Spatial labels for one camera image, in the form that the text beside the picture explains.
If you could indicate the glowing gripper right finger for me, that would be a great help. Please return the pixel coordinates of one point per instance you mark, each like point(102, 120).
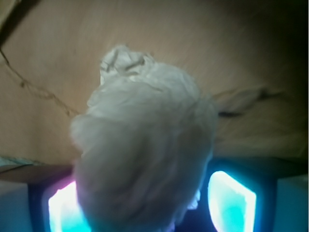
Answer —
point(238, 195)

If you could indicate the brown paper bag tray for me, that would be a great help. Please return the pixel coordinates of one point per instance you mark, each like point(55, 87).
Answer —
point(50, 51)

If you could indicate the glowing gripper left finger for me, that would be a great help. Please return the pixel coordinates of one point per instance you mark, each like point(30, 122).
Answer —
point(54, 207)

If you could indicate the white paper ball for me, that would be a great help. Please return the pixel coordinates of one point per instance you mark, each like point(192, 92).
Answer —
point(145, 139)

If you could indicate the light blue microfiber cloth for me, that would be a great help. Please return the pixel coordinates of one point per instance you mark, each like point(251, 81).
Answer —
point(15, 161)

